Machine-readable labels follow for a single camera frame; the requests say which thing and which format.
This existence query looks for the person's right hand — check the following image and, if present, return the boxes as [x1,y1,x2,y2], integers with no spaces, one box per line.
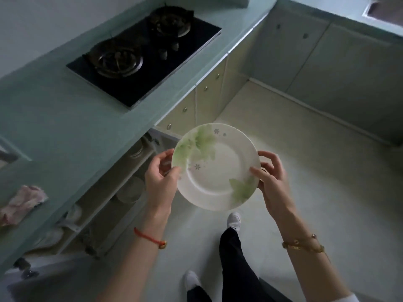
[250,150,297,221]

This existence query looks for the person's left hand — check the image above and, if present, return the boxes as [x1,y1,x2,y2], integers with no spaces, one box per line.
[144,149,182,215]

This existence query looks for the white plate with green leaves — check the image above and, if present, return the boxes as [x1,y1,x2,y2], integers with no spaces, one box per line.
[171,123,261,212]

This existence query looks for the person's right forearm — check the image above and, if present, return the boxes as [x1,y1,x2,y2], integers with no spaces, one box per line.
[273,211,354,302]

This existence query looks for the person's left forearm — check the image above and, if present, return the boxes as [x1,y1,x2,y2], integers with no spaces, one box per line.
[94,202,179,302]

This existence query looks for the stack of white bowls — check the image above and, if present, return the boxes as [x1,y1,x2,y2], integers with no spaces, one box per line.
[128,138,153,160]

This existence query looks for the stack of plates in rack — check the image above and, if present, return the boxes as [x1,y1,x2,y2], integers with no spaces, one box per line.
[115,175,145,205]

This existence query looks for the white shoe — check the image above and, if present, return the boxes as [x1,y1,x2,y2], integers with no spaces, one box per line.
[227,212,242,232]
[184,270,202,290]

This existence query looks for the narrow cream cabinet door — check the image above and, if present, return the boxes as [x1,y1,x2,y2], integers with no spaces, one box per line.
[195,57,228,124]
[155,87,198,136]

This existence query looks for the pull-out dish rack drawer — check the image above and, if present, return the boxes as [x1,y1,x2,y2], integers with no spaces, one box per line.
[25,128,181,260]

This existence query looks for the black trouser leg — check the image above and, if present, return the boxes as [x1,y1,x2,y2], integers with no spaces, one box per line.
[219,228,274,302]
[186,285,212,302]

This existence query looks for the black glass gas stove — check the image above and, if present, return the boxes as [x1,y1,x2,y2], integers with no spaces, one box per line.
[66,5,223,111]

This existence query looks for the wide cream cabinet door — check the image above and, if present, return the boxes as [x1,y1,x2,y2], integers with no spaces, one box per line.
[287,23,398,129]
[251,5,332,93]

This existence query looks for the large stove burner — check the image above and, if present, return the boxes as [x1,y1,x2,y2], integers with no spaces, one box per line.
[86,38,144,79]

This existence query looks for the pink crumpled cloth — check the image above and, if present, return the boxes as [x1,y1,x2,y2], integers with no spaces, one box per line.
[0,185,50,229]

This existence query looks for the small stove burner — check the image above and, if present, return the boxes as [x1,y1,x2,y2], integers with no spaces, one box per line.
[148,6,193,38]

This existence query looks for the red string bracelet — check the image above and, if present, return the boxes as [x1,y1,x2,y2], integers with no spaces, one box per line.
[134,228,168,251]

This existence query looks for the gold bracelet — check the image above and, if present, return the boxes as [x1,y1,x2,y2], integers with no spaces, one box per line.
[281,234,327,254]

